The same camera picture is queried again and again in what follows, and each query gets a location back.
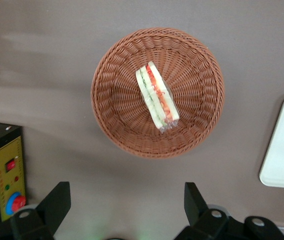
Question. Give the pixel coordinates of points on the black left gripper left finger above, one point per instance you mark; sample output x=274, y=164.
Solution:
x=52, y=207

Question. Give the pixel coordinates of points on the black control box yellow panel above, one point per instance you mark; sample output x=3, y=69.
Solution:
x=5, y=170

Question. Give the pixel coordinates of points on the brown woven wicker basket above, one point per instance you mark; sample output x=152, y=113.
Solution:
x=187, y=105

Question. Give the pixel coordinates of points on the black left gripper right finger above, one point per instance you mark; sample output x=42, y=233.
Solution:
x=197, y=207

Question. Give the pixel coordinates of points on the plastic-wrapped sandwich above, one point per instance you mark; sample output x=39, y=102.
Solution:
x=157, y=96

